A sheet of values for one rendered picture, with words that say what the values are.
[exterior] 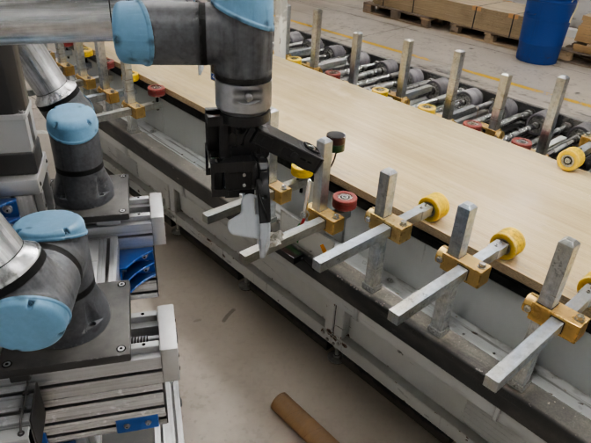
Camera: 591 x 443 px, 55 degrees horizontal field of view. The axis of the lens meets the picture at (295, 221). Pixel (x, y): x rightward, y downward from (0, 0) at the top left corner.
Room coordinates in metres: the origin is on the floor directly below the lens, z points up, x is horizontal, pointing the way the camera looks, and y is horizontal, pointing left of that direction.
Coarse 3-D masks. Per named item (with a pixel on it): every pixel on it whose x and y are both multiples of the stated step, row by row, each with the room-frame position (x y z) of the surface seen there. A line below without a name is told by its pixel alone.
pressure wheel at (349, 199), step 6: (336, 192) 1.62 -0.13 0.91; (342, 192) 1.62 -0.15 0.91; (348, 192) 1.62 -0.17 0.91; (336, 198) 1.58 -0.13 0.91; (342, 198) 1.59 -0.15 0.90; (348, 198) 1.59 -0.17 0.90; (354, 198) 1.59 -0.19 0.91; (336, 204) 1.57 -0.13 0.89; (342, 204) 1.56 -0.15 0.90; (348, 204) 1.56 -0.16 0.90; (354, 204) 1.57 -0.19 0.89; (342, 210) 1.56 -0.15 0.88; (348, 210) 1.56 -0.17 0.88
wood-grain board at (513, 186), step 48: (192, 96) 2.45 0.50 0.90; (288, 96) 2.52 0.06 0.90; (336, 96) 2.56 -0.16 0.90; (384, 96) 2.60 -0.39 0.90; (384, 144) 2.04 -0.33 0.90; (432, 144) 2.06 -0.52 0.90; (480, 144) 2.09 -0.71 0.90; (432, 192) 1.66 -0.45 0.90; (480, 192) 1.68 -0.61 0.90; (528, 192) 1.70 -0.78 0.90; (576, 192) 1.72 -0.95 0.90; (480, 240) 1.39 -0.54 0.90; (528, 240) 1.40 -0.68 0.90; (576, 288) 1.18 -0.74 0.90
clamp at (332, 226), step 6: (312, 210) 1.56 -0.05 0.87; (324, 210) 1.56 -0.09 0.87; (330, 210) 1.56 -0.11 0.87; (312, 216) 1.56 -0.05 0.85; (318, 216) 1.54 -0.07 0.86; (324, 216) 1.52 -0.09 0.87; (330, 216) 1.53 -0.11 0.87; (342, 216) 1.53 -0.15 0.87; (330, 222) 1.50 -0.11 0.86; (336, 222) 1.50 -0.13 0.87; (342, 222) 1.52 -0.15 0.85; (330, 228) 1.50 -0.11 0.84; (336, 228) 1.50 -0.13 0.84; (342, 228) 1.52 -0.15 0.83
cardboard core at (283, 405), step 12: (276, 396) 1.48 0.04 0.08; (288, 396) 1.49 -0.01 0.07; (276, 408) 1.45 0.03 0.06; (288, 408) 1.43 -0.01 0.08; (300, 408) 1.44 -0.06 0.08; (288, 420) 1.40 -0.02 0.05; (300, 420) 1.38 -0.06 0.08; (312, 420) 1.38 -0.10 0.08; (300, 432) 1.35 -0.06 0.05; (312, 432) 1.33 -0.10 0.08; (324, 432) 1.33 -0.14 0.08
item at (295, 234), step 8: (344, 216) 1.57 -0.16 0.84; (304, 224) 1.49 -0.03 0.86; (312, 224) 1.49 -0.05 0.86; (320, 224) 1.50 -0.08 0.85; (288, 232) 1.44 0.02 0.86; (296, 232) 1.44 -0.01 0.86; (304, 232) 1.46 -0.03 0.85; (312, 232) 1.48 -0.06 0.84; (288, 240) 1.41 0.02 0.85; (296, 240) 1.43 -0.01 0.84; (248, 248) 1.34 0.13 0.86; (256, 248) 1.34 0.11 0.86; (272, 248) 1.37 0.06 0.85; (280, 248) 1.39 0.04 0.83; (240, 256) 1.31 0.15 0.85; (248, 256) 1.31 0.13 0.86; (256, 256) 1.33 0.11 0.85
